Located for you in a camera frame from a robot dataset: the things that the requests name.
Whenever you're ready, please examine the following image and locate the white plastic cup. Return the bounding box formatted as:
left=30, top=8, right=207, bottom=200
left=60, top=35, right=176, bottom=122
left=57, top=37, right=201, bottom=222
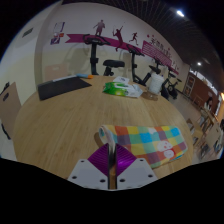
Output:
left=148, top=73, right=166, bottom=95

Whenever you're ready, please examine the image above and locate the red and purple wall poster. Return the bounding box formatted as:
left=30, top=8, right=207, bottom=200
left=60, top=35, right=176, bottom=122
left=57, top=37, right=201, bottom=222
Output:
left=50, top=32, right=65, bottom=46

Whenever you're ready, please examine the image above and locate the colourful checkered towel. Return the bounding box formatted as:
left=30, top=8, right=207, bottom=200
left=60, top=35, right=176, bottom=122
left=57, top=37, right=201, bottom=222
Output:
left=94, top=124, right=189, bottom=170

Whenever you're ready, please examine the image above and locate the green wet wipes pack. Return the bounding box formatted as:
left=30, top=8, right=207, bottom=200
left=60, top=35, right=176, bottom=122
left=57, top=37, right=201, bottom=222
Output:
left=102, top=81, right=144, bottom=99

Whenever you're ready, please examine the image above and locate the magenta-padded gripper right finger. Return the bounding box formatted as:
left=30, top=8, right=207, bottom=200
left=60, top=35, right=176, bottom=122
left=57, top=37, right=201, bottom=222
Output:
left=114, top=143, right=158, bottom=191

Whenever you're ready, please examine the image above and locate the blue and orange marker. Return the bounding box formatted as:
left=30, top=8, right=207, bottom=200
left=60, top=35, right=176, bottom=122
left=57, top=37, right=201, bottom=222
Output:
left=75, top=73, right=95, bottom=80

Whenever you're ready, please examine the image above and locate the white marker pen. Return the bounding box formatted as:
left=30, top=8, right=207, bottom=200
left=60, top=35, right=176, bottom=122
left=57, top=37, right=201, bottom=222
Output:
left=52, top=74, right=79, bottom=83

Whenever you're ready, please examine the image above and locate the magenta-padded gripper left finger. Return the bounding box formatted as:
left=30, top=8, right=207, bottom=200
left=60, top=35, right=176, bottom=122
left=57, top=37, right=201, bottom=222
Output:
left=67, top=142, right=112, bottom=191

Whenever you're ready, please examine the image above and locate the brown round coaster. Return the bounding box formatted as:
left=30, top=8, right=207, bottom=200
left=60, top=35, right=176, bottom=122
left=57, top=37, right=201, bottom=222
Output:
left=140, top=90, right=160, bottom=101

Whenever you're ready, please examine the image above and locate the grey wall sign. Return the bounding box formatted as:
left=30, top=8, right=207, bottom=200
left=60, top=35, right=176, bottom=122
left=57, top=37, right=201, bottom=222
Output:
left=21, top=27, right=35, bottom=38

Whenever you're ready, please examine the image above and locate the white tissue pack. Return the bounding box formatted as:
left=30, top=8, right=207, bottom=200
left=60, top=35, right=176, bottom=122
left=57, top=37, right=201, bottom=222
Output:
left=113, top=75, right=131, bottom=85

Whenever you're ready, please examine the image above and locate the person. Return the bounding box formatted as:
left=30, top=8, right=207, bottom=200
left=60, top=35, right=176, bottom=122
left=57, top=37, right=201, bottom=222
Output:
left=205, top=96, right=215, bottom=110

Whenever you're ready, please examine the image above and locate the white wall poster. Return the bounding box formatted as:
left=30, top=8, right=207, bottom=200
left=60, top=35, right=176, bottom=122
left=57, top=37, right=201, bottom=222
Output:
left=53, top=21, right=66, bottom=35

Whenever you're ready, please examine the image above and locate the light wooden chair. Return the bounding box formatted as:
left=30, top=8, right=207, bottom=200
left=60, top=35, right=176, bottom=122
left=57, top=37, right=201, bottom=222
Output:
left=0, top=82, right=23, bottom=142

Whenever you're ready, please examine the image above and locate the light wooden stool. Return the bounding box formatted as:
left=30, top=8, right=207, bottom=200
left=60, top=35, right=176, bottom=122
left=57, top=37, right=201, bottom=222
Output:
left=185, top=118, right=205, bottom=148

